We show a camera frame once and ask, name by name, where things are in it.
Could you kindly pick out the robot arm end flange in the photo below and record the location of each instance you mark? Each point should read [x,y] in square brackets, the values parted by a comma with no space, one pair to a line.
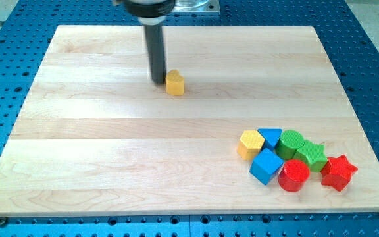
[148,12]

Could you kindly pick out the yellow heart block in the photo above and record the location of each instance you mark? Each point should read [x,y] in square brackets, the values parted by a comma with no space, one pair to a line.
[175,83]

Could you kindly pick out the yellow hexagon block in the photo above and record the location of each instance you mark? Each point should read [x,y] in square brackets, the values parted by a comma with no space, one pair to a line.
[250,144]

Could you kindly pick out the blue triangle block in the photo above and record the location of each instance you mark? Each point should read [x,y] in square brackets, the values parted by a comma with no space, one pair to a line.
[271,136]

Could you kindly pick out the blue cube block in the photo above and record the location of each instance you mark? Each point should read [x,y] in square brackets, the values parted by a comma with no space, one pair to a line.
[265,166]

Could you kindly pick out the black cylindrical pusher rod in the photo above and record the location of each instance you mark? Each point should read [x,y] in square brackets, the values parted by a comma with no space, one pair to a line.
[155,50]

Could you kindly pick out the wooden board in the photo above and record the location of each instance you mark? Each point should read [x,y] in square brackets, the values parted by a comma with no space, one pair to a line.
[95,137]

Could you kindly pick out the green cylinder block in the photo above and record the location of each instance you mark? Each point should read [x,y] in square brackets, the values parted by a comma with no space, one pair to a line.
[289,142]

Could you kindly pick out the red cylinder block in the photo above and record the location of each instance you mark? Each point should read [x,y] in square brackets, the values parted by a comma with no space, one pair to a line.
[293,175]

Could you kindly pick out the green star block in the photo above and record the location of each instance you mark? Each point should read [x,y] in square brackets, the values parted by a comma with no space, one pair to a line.
[312,155]

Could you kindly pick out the red star block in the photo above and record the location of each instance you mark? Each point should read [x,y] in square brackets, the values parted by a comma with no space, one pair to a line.
[338,172]

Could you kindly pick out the metal base plate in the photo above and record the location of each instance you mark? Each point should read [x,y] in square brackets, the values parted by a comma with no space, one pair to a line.
[197,6]

